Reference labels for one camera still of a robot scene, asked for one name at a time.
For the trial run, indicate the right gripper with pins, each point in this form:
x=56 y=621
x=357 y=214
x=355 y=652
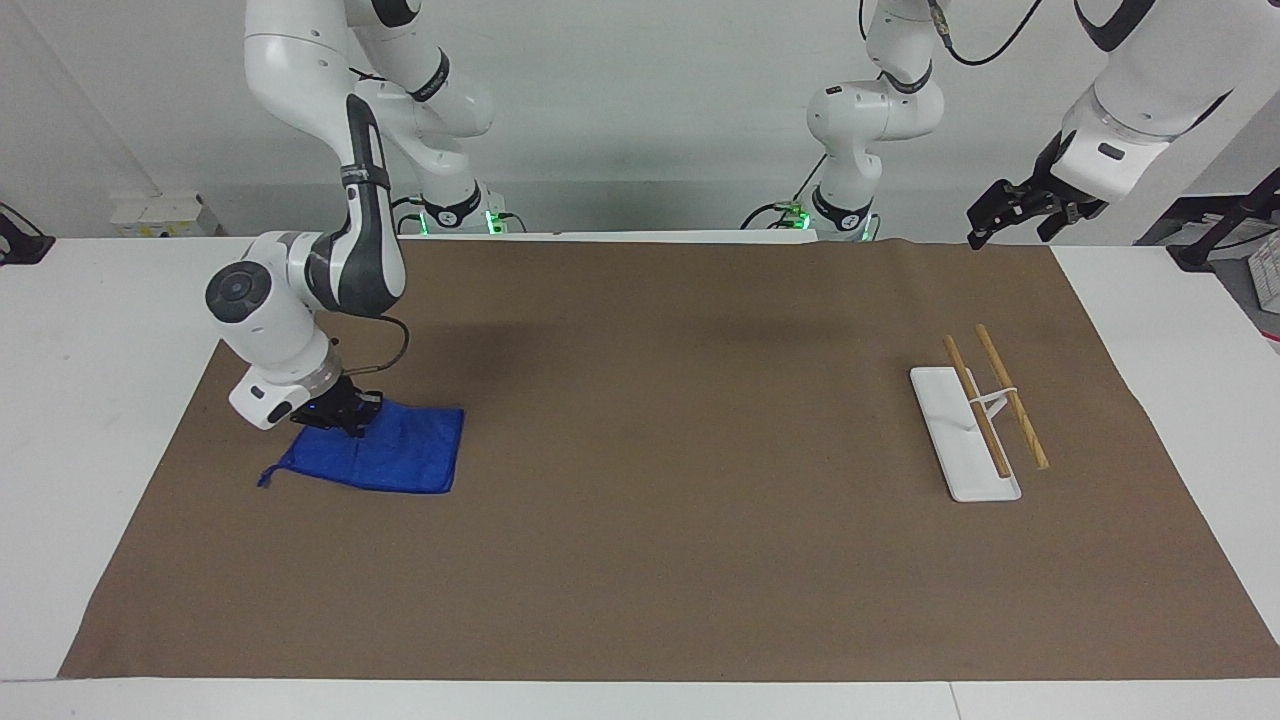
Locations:
x=322 y=406

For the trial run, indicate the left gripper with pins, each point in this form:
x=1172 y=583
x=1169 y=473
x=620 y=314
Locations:
x=1062 y=192

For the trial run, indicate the blue towel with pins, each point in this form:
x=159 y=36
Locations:
x=400 y=455

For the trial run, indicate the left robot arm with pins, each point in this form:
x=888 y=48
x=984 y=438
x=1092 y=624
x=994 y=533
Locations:
x=1150 y=90

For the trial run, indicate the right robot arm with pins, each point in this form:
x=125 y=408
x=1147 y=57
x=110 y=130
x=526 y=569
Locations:
x=300 y=70

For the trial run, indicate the black stand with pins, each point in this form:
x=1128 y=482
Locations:
x=1225 y=225
x=18 y=240

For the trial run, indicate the white rack with wooden bars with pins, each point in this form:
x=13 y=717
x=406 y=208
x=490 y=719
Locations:
x=962 y=440

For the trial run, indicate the white socket box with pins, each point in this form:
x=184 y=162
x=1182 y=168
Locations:
x=160 y=214

